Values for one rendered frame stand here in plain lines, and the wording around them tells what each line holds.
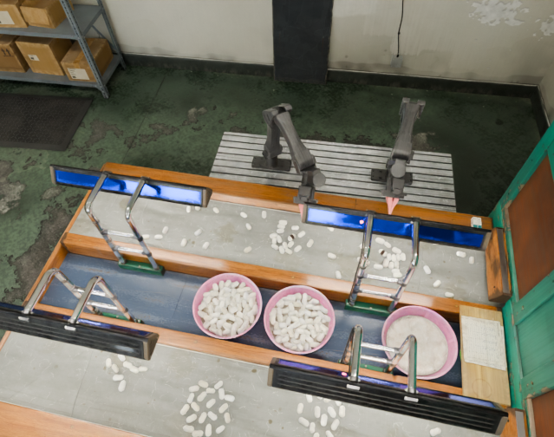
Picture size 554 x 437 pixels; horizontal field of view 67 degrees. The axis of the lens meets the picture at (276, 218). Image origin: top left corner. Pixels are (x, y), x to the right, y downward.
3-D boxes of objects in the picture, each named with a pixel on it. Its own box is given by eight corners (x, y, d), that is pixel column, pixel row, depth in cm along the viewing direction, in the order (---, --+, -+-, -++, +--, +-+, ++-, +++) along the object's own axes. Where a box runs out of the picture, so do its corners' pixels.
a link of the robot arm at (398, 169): (408, 179, 160) (416, 149, 159) (386, 175, 162) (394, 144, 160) (406, 179, 172) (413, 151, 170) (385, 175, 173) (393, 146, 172)
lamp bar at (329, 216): (304, 205, 153) (305, 193, 147) (483, 232, 144) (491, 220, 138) (301, 223, 149) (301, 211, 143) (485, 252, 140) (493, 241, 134)
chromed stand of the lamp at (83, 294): (99, 313, 170) (46, 260, 133) (145, 322, 167) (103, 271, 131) (76, 360, 160) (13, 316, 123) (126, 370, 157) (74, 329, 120)
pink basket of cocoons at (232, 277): (208, 278, 178) (204, 267, 170) (270, 289, 174) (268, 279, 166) (188, 339, 163) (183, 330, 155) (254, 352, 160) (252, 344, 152)
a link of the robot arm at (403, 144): (412, 157, 165) (427, 92, 173) (389, 153, 167) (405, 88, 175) (407, 170, 176) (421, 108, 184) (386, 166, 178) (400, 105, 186)
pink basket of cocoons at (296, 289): (260, 301, 171) (258, 290, 164) (324, 290, 173) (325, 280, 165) (270, 366, 156) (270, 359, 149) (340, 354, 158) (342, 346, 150)
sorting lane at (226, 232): (98, 185, 203) (96, 182, 201) (491, 245, 178) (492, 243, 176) (68, 237, 186) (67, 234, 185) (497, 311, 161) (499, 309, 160)
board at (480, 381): (459, 305, 158) (459, 304, 157) (500, 313, 156) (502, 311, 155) (462, 396, 140) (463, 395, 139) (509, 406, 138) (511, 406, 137)
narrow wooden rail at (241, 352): (38, 310, 174) (24, 299, 165) (497, 404, 149) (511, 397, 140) (31, 322, 171) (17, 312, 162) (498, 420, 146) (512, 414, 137)
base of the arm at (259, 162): (290, 160, 204) (292, 150, 208) (250, 156, 207) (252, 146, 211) (290, 171, 211) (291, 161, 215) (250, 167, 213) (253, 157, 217)
